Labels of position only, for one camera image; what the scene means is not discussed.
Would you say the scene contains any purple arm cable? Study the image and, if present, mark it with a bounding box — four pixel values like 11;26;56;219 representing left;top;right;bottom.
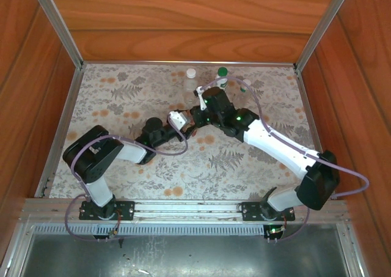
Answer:
64;114;189;243
200;76;370;243

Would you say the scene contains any white bottle with green label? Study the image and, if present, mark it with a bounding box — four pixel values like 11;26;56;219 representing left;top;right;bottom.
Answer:
213;67;229;91

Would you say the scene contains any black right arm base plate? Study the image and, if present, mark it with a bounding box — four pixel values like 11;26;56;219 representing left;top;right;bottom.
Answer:
241;201;296;222

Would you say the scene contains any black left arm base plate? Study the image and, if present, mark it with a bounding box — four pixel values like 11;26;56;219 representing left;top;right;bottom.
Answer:
78;200;135;221

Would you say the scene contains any aluminium mounting rail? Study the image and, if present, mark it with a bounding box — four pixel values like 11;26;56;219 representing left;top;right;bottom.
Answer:
20;197;352;226

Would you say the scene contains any small board with green light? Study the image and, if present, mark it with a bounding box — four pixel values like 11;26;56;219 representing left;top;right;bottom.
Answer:
265;224;287;240

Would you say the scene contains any grey slotted cable duct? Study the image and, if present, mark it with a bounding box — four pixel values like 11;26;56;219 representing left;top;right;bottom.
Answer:
30;223;266;237

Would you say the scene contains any aluminium frame side rail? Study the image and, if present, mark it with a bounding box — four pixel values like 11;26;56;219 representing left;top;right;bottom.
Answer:
294;68;327;166
35;67;83;198

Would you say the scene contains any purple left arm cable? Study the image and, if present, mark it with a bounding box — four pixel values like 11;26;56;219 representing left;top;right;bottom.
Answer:
64;114;189;243

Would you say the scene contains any clear ribbed plastic bottle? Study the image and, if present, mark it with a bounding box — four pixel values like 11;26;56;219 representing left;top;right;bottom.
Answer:
183;68;199;105

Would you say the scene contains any aluminium frame post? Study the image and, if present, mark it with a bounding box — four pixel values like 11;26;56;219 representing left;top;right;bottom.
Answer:
29;0;85;70
294;0;355;73

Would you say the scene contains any floral patterned tablecloth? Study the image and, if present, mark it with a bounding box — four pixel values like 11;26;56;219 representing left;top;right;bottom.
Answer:
48;63;321;201

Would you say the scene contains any aluminium frame back rail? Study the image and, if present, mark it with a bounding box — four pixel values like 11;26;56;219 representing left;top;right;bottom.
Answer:
81;60;297;67

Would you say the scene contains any grey sheet metal panel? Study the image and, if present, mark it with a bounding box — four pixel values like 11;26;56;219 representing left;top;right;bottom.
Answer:
5;234;364;277

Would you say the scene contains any small clear bottle green label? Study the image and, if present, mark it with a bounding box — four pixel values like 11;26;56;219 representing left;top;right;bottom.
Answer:
236;78;256;102

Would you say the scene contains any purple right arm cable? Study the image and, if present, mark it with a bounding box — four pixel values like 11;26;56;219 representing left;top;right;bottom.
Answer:
200;76;370;243

